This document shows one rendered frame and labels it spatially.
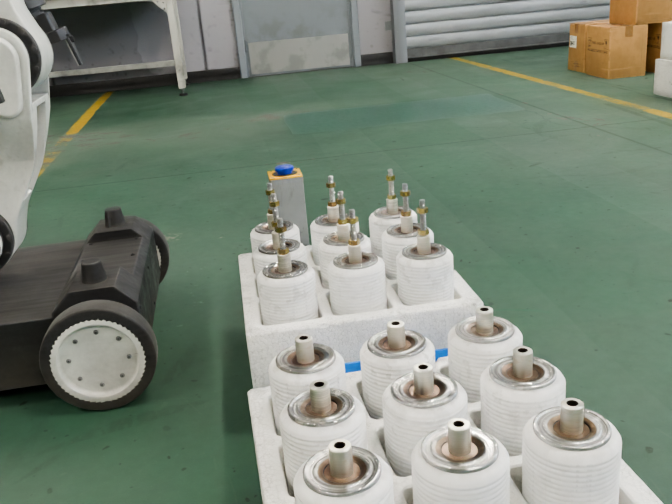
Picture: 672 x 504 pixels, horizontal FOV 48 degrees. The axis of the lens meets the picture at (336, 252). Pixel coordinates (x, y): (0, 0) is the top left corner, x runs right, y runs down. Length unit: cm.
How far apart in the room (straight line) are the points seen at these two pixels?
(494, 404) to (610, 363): 61
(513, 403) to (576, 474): 12
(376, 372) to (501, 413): 16
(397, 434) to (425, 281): 44
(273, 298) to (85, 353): 37
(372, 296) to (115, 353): 47
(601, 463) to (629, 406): 56
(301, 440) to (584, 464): 28
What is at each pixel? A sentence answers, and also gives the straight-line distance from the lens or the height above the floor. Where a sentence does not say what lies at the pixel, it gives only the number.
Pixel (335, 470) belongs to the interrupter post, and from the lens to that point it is 73.
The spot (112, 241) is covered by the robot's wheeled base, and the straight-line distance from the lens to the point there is 172.
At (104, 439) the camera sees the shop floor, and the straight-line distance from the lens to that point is 135.
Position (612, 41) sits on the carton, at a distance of 486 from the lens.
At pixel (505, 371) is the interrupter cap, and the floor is 25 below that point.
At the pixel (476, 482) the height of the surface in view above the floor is 25.
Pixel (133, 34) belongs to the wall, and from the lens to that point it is 632.
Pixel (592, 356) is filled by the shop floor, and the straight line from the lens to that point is 148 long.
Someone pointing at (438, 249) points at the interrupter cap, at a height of 25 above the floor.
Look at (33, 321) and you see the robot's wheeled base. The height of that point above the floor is 17.
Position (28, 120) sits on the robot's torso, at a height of 50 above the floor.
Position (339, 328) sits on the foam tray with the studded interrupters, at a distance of 120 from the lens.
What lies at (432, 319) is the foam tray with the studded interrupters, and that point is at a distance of 123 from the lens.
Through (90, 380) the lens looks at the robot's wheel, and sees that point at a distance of 142.
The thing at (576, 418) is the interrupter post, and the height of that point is 27.
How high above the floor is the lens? 69
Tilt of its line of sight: 20 degrees down
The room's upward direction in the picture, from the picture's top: 5 degrees counter-clockwise
